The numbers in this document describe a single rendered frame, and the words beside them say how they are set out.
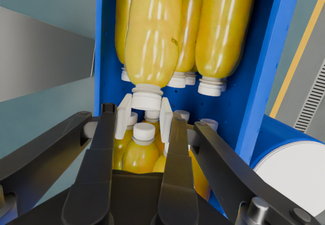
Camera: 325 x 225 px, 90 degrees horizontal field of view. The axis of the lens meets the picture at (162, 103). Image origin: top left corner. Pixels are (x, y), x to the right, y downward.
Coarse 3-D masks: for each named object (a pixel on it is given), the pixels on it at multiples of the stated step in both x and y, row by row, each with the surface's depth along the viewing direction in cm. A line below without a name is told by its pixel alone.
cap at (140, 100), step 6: (138, 96) 20; (144, 96) 19; (150, 96) 19; (156, 96) 20; (132, 102) 20; (138, 102) 19; (144, 102) 19; (150, 102) 19; (156, 102) 20; (138, 108) 22; (144, 108) 21; (150, 108) 19; (156, 108) 20
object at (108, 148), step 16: (112, 112) 14; (96, 128) 11; (112, 128) 11; (96, 144) 9; (112, 144) 9; (96, 160) 7; (112, 160) 7; (80, 176) 6; (96, 176) 6; (80, 192) 5; (96, 192) 5; (64, 208) 4; (80, 208) 4; (96, 208) 4; (64, 224) 4; (80, 224) 4; (96, 224) 4
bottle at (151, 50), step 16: (144, 0) 19; (160, 0) 19; (176, 0) 20; (144, 16) 19; (160, 16) 19; (176, 16) 20; (128, 32) 20; (144, 32) 19; (160, 32) 19; (176, 32) 20; (128, 48) 19; (144, 48) 18; (160, 48) 19; (176, 48) 20; (128, 64) 20; (144, 64) 19; (160, 64) 19; (176, 64) 21; (144, 80) 19; (160, 80) 20
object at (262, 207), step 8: (256, 200) 6; (240, 208) 7; (248, 208) 7; (256, 208) 6; (264, 208) 6; (240, 216) 7; (248, 216) 6; (256, 216) 6; (264, 216) 6; (240, 224) 6; (248, 224) 6; (256, 224) 6; (264, 224) 6
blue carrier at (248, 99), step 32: (96, 0) 23; (256, 0) 30; (288, 0) 16; (96, 32) 24; (256, 32) 30; (96, 64) 25; (256, 64) 29; (96, 96) 27; (192, 96) 43; (224, 96) 37; (256, 96) 18; (224, 128) 37; (256, 128) 21
